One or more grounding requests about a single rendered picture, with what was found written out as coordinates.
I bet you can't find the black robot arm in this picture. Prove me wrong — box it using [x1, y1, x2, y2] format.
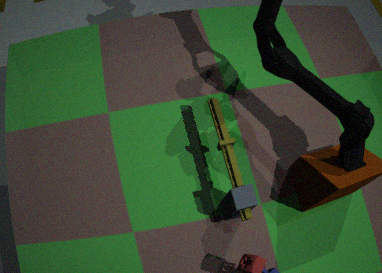
[253, 0, 375, 172]

